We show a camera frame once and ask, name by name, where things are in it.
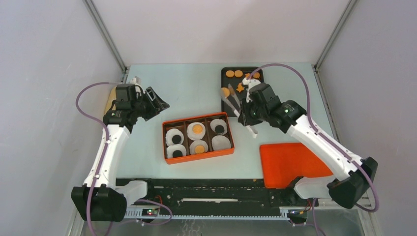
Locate black cookie tray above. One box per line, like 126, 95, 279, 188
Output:
220, 66, 264, 118

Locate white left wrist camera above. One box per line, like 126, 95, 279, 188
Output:
127, 76, 143, 96

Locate star orange cookie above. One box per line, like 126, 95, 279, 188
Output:
236, 83, 245, 93

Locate round orange cookie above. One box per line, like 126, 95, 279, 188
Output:
221, 87, 230, 97
192, 124, 203, 134
234, 70, 243, 78
225, 70, 235, 78
194, 145, 206, 154

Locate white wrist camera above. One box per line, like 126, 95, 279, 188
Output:
242, 78, 262, 103
127, 76, 143, 96

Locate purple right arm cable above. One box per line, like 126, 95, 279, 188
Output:
246, 63, 381, 236

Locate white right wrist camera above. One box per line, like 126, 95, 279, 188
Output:
242, 78, 262, 103

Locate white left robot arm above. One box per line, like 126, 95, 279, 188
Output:
71, 83, 170, 222

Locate orange box lid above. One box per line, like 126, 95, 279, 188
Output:
259, 143, 332, 189

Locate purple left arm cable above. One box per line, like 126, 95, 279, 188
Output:
75, 82, 173, 236

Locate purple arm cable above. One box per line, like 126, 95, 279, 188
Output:
246, 63, 381, 236
75, 82, 173, 236

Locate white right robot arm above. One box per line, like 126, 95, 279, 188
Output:
238, 82, 378, 209

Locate white paper cup liner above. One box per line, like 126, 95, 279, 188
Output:
187, 122, 206, 141
189, 140, 209, 155
211, 135, 232, 151
167, 144, 187, 159
210, 118, 228, 135
165, 128, 184, 146

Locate black sandwich cookie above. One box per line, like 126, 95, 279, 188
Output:
214, 125, 225, 135
172, 150, 183, 158
171, 134, 183, 145

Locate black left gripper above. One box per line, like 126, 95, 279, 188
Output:
131, 87, 169, 121

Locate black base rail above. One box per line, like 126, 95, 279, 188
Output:
107, 177, 320, 218

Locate metal tongs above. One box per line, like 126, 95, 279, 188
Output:
220, 83, 259, 139

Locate orange cookie box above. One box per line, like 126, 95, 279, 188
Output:
162, 112, 235, 165

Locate yellow cloth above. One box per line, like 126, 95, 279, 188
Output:
104, 87, 116, 114

